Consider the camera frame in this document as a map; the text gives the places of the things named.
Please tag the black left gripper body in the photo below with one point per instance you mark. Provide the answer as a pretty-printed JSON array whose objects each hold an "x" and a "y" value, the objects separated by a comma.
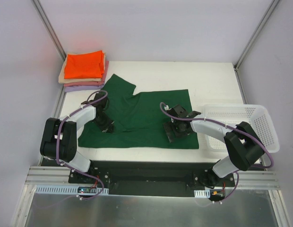
[{"x": 106, "y": 125}]

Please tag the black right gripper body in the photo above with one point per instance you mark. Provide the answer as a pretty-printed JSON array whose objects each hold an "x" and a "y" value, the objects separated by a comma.
[{"x": 172, "y": 132}]

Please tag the dark green t-shirt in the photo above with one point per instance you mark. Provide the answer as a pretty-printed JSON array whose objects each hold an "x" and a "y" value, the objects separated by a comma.
[{"x": 138, "y": 120}]

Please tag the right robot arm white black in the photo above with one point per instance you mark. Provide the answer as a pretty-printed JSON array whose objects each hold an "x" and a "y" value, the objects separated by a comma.
[{"x": 243, "y": 145}]

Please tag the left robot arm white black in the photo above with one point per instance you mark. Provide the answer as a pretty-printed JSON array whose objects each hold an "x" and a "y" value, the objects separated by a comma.
[{"x": 60, "y": 135}]

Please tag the folded pink t-shirt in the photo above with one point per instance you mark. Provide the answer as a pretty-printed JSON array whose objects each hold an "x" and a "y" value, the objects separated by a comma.
[{"x": 91, "y": 83}]

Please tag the folded lavender t-shirt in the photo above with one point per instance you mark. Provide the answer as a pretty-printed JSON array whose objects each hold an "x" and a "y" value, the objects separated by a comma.
[{"x": 80, "y": 88}]

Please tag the folded orange t-shirt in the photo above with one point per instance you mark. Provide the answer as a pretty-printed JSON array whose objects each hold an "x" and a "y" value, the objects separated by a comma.
[{"x": 83, "y": 65}]

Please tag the folded beige t-shirt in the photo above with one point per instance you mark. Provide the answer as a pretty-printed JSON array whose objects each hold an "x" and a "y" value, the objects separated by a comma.
[{"x": 62, "y": 76}]

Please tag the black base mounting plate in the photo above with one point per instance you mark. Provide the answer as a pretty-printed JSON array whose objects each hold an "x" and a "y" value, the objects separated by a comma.
[{"x": 153, "y": 179}]

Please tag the white plastic perforated basket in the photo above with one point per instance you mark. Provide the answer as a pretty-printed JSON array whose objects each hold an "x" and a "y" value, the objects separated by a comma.
[{"x": 256, "y": 115}]

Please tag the right white cable duct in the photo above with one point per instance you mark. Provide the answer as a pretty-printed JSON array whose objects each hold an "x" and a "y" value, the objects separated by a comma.
[{"x": 202, "y": 193}]

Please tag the white cable duct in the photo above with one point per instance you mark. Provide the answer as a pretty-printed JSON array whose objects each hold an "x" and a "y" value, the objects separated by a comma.
[
  {"x": 70, "y": 190},
  {"x": 202, "y": 193}
]

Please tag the left white cable duct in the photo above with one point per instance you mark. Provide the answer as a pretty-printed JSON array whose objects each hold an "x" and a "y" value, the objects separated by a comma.
[{"x": 70, "y": 190}]

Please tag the left aluminium corner post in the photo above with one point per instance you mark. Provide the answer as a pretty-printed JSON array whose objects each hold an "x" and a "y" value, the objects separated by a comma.
[{"x": 45, "y": 20}]

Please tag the aluminium corner post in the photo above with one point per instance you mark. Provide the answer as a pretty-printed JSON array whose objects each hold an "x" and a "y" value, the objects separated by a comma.
[
  {"x": 265, "y": 18},
  {"x": 45, "y": 20}
]

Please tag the right aluminium corner post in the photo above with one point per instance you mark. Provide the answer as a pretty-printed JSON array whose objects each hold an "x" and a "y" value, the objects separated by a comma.
[{"x": 265, "y": 18}]

